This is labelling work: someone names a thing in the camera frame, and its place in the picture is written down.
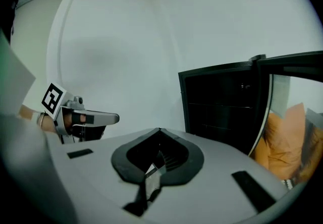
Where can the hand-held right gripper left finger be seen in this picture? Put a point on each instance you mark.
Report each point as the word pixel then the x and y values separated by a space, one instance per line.
pixel 96 180

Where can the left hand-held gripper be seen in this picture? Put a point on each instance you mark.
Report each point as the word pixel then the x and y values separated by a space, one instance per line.
pixel 54 99

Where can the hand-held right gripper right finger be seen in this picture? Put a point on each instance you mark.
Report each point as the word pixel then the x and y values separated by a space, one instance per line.
pixel 214 180

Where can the person's left forearm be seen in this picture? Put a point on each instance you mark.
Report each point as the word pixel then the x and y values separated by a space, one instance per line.
pixel 32 119

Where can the person's left hand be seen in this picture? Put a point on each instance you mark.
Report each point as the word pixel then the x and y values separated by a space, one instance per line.
pixel 73 119

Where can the white wristband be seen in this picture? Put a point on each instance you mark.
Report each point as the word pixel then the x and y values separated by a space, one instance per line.
pixel 41 118

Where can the black glass-door cabinet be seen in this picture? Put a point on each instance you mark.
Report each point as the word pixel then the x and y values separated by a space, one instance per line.
pixel 227 107

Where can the orange sofa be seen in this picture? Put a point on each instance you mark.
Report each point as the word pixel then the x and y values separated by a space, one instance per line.
pixel 285 142

